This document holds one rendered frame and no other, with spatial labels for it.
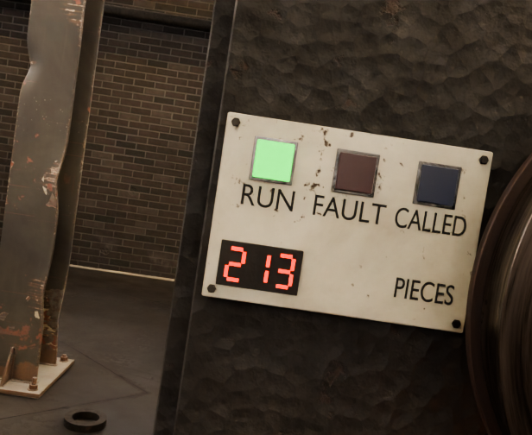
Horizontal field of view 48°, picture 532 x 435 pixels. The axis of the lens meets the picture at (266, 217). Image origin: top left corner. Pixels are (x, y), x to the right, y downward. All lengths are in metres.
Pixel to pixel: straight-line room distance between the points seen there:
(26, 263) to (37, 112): 0.74
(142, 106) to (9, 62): 1.48
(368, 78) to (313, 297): 0.22
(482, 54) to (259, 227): 0.28
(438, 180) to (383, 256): 0.09
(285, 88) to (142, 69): 6.18
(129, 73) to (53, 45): 3.62
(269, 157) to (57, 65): 2.65
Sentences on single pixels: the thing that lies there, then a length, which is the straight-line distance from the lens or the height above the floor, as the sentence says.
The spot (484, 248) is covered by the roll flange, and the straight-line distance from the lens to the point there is 0.55.
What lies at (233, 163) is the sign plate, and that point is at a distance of 0.58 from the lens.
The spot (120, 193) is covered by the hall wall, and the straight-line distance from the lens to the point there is 6.71.
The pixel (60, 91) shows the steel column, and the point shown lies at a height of 1.48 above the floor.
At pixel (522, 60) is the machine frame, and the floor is 1.34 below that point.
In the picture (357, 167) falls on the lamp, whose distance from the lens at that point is 0.59.
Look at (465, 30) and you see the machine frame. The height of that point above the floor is 1.36.
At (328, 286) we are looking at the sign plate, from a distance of 0.60.
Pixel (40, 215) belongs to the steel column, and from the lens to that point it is 3.17.
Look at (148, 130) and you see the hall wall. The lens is 6.67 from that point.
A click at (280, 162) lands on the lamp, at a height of 1.20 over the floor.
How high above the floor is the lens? 1.18
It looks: 3 degrees down
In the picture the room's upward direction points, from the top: 9 degrees clockwise
